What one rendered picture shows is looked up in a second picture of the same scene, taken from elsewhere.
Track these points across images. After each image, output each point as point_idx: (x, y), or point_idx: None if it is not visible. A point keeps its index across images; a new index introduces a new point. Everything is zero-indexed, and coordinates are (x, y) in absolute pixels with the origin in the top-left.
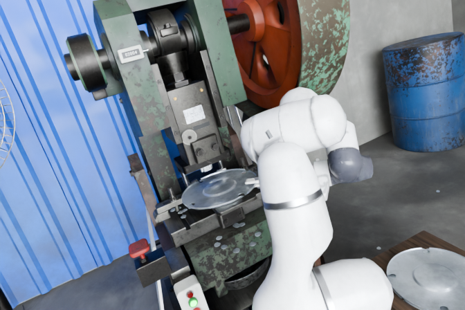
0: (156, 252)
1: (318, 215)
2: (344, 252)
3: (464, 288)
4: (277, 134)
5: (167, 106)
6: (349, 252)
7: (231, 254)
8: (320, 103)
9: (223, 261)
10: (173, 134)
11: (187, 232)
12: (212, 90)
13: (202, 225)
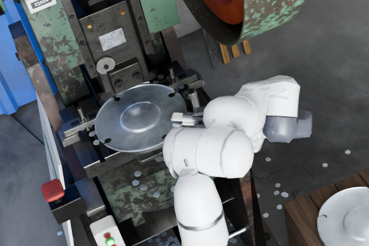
0: (70, 191)
1: (216, 234)
2: (302, 153)
3: None
4: (193, 166)
5: (81, 40)
6: (309, 154)
7: (150, 189)
8: (229, 152)
9: (141, 196)
10: (87, 68)
11: (102, 164)
12: (137, 16)
13: (118, 157)
